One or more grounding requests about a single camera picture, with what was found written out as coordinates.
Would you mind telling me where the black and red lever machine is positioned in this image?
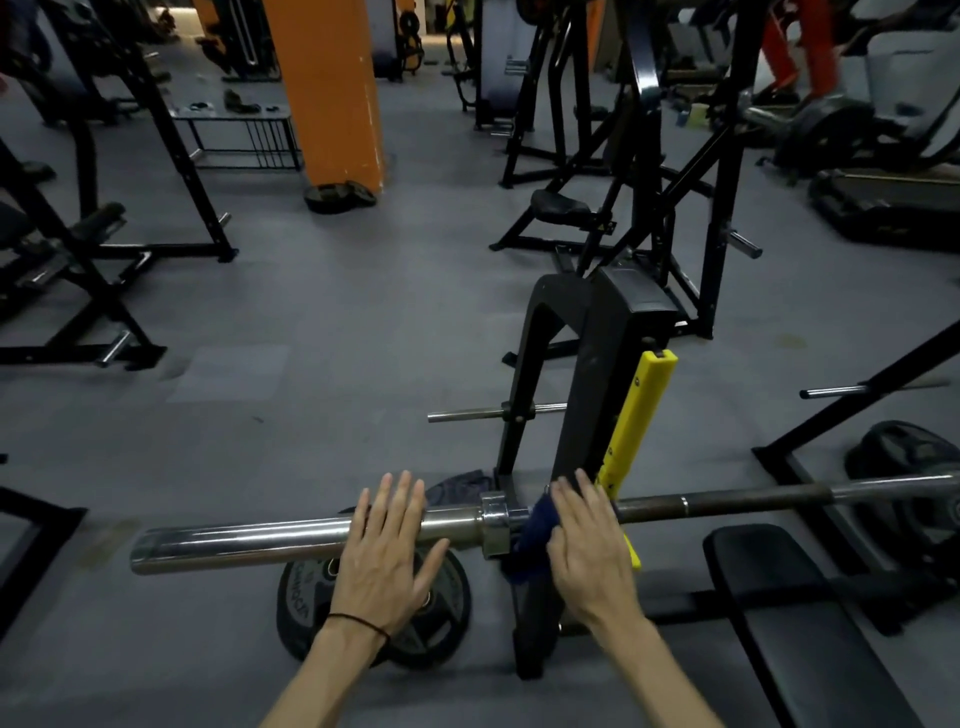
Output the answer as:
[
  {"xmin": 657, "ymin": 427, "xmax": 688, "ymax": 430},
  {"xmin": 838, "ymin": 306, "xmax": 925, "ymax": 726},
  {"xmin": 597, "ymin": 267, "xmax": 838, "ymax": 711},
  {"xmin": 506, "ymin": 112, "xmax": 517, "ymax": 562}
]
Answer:
[{"xmin": 489, "ymin": 0, "xmax": 838, "ymax": 369}]

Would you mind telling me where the black hair tie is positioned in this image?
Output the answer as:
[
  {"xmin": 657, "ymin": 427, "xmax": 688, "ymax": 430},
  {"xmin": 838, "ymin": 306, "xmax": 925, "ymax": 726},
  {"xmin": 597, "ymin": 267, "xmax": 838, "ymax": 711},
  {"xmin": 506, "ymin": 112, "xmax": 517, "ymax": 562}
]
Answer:
[{"xmin": 324, "ymin": 612, "xmax": 392, "ymax": 644}]

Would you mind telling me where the person's left hand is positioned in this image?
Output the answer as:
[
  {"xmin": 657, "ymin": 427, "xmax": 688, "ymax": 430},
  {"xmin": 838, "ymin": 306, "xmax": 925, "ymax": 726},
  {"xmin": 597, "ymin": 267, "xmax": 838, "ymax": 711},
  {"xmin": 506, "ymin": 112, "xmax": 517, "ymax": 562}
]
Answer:
[{"xmin": 326, "ymin": 470, "xmax": 451, "ymax": 643}]

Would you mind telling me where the black elliptical trainer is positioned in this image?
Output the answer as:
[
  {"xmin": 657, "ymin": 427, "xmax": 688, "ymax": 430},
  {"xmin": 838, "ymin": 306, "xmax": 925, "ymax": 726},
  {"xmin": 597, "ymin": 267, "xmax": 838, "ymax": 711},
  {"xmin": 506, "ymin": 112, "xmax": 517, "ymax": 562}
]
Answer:
[{"xmin": 757, "ymin": 93, "xmax": 960, "ymax": 185}]

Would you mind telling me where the black incline bench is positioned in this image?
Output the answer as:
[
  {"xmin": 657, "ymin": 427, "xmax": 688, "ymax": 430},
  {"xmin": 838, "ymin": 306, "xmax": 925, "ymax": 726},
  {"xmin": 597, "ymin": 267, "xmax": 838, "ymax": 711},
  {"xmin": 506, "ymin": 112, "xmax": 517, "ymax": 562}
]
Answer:
[{"xmin": 0, "ymin": 112, "xmax": 168, "ymax": 373}]

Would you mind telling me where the large black weight plate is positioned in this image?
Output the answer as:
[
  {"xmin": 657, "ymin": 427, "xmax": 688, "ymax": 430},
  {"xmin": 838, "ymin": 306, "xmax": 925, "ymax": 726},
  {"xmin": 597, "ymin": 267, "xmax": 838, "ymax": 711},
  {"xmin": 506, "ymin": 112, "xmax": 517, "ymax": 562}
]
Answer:
[{"xmin": 843, "ymin": 419, "xmax": 960, "ymax": 571}]

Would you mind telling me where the black plate-loaded machine frame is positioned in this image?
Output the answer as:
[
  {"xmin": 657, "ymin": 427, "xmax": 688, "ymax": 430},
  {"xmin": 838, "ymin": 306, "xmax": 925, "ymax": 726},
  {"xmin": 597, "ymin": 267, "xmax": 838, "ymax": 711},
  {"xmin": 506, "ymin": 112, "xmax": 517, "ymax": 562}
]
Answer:
[{"xmin": 498, "ymin": 0, "xmax": 624, "ymax": 189}]

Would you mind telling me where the black wire frame table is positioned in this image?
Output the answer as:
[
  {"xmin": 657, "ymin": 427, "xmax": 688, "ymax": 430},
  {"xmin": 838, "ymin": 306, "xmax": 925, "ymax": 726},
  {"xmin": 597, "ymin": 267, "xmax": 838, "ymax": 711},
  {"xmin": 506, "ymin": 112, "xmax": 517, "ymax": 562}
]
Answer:
[{"xmin": 170, "ymin": 108, "xmax": 305, "ymax": 172}]

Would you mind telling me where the yellow bar hook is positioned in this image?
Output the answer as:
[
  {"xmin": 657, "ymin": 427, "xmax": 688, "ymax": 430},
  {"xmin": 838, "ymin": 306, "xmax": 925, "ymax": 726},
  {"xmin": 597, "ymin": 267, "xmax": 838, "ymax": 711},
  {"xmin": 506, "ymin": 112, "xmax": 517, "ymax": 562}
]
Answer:
[{"xmin": 596, "ymin": 348, "xmax": 680, "ymax": 571}]

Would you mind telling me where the wide orange pillar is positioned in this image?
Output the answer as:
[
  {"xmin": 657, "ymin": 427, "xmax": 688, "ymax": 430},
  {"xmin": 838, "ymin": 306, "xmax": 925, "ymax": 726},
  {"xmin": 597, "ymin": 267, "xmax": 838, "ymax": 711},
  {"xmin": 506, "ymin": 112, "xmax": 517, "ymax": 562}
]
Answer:
[{"xmin": 262, "ymin": 0, "xmax": 389, "ymax": 195}]

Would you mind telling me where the black plate tree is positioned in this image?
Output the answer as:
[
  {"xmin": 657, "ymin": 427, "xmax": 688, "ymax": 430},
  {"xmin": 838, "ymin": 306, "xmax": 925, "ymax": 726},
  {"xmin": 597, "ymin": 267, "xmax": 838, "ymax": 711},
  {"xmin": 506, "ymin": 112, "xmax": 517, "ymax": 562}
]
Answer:
[{"xmin": 395, "ymin": 8, "xmax": 427, "ymax": 75}]

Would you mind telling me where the black rack base frame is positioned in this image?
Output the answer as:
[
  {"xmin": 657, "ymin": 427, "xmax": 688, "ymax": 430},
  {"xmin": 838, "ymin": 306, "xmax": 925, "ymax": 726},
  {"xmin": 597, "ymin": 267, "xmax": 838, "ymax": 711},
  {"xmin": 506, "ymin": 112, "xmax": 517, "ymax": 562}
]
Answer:
[{"xmin": 0, "ymin": 453, "xmax": 89, "ymax": 643}]

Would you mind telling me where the blue cleaning cloth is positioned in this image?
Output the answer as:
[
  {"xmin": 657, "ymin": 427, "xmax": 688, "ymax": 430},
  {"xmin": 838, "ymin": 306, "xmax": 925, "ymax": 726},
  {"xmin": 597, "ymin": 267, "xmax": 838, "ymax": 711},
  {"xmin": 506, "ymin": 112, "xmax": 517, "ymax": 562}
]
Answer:
[{"xmin": 500, "ymin": 493, "xmax": 568, "ymax": 585}]

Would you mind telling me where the grey cloth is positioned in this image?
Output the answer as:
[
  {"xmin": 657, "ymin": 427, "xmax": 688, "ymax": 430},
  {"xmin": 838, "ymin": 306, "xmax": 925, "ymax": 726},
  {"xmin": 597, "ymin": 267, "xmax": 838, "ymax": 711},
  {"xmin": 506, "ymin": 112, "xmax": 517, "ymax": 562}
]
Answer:
[{"xmin": 423, "ymin": 470, "xmax": 493, "ymax": 511}]

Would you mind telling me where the person's right hand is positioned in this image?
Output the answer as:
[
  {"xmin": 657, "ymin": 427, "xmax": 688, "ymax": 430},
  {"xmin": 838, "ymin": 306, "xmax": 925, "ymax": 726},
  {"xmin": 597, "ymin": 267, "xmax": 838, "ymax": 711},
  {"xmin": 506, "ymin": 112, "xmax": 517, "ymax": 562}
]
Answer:
[{"xmin": 545, "ymin": 468, "xmax": 650, "ymax": 635}]

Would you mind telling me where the black grip-hole weight plate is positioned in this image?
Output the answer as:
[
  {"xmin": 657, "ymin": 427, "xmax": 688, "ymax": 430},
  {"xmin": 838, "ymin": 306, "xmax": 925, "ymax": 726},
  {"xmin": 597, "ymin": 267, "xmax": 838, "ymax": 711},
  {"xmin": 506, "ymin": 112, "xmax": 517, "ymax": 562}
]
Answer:
[{"xmin": 386, "ymin": 547, "xmax": 474, "ymax": 671}]

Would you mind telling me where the black padded bench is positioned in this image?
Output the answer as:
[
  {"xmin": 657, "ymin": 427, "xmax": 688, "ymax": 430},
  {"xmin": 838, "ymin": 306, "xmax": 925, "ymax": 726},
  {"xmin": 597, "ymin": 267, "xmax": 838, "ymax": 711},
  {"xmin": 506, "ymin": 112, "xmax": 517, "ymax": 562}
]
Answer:
[{"xmin": 703, "ymin": 524, "xmax": 924, "ymax": 728}]

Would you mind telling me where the black bench press rack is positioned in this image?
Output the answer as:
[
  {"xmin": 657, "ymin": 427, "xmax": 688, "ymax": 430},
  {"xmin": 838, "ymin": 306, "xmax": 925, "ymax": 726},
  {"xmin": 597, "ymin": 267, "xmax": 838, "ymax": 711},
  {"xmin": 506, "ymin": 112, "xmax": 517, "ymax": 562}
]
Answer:
[{"xmin": 427, "ymin": 262, "xmax": 960, "ymax": 682}]

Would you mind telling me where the black squat rack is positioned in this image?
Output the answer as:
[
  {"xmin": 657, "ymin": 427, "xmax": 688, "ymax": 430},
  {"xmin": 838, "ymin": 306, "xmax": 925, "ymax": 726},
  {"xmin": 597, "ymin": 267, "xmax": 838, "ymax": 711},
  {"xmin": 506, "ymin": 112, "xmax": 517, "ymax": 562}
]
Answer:
[{"xmin": 44, "ymin": 0, "xmax": 240, "ymax": 264}]

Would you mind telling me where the steel barbell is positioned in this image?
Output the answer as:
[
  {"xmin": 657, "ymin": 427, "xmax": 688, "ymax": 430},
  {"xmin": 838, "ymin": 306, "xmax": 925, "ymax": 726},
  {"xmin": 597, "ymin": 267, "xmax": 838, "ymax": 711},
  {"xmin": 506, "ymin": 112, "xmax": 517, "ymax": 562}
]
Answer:
[{"xmin": 129, "ymin": 472, "xmax": 960, "ymax": 577}]

